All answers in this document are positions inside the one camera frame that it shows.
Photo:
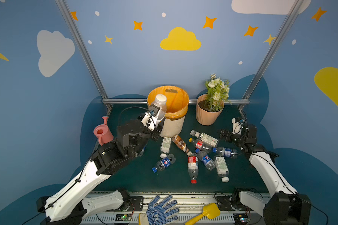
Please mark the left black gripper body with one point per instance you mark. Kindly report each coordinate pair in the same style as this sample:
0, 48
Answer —
157, 127

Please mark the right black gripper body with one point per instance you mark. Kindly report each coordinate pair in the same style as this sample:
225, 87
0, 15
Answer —
229, 135

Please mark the clear bottle white label top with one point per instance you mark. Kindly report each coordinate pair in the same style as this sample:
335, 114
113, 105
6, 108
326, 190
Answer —
213, 142

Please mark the green white label bottle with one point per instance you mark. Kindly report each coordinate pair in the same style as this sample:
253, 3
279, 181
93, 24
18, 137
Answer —
165, 147

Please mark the brown tea bottle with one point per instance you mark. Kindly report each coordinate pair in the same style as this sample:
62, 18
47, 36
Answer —
179, 142

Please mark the white label bottle white cap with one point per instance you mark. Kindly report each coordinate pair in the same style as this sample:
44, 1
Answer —
161, 101

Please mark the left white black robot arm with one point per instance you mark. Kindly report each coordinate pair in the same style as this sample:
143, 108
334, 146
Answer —
70, 205

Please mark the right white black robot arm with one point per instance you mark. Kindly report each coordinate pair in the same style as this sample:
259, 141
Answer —
285, 206

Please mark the white ribbed waste bin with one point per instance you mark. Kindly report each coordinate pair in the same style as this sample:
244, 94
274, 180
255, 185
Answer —
171, 127

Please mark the orange bin liner bag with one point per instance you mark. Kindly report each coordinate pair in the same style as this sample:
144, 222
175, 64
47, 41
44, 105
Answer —
177, 101

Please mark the Pepsi bottle right side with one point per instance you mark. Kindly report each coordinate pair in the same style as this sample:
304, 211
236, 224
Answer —
226, 152

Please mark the Pepsi bottle far left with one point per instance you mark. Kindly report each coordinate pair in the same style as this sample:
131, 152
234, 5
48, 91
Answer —
142, 152

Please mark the peach ribbed flower pot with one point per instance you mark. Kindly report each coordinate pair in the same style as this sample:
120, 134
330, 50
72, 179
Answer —
204, 117

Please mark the red label yellow cap bottle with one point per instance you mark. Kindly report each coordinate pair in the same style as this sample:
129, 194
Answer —
202, 146

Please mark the Pepsi bottle centre blue cap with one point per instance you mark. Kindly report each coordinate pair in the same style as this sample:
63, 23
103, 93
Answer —
164, 163

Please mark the Pepsi bottle centre right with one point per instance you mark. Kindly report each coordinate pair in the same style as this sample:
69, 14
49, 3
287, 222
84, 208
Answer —
205, 159

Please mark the artificial white flower plant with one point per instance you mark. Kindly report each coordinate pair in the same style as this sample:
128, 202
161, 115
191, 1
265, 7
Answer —
217, 93

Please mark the red label cola bottle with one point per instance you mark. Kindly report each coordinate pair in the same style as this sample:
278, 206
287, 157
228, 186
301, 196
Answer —
193, 168

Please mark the pink watering can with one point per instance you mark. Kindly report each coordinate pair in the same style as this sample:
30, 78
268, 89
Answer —
103, 133

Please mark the yellow toy shovel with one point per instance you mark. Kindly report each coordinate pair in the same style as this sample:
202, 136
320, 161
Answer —
210, 211

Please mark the blue dotted work glove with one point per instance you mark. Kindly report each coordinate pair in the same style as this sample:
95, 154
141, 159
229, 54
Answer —
161, 212

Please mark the right controller board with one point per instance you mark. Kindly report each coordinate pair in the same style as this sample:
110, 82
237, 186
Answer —
241, 219

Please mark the controller board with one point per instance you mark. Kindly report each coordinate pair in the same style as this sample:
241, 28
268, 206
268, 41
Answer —
123, 218
241, 219

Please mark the left controller board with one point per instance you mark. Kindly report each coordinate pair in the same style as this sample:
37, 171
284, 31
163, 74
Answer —
123, 218

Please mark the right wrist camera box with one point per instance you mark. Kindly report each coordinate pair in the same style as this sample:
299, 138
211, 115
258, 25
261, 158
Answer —
237, 125

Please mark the aluminium frame rear bar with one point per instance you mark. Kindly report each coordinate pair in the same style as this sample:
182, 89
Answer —
235, 102

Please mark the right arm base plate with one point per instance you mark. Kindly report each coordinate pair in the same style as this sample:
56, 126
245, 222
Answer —
230, 202

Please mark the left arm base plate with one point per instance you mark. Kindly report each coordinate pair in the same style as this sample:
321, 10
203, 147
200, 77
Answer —
132, 204

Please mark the aluminium frame right post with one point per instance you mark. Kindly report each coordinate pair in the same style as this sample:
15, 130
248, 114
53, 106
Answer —
284, 29

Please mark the aluminium frame post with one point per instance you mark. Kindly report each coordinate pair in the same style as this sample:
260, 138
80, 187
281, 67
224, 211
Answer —
64, 9
284, 29

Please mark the aluminium frame left post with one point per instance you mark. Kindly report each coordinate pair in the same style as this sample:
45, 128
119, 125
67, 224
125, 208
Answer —
64, 9

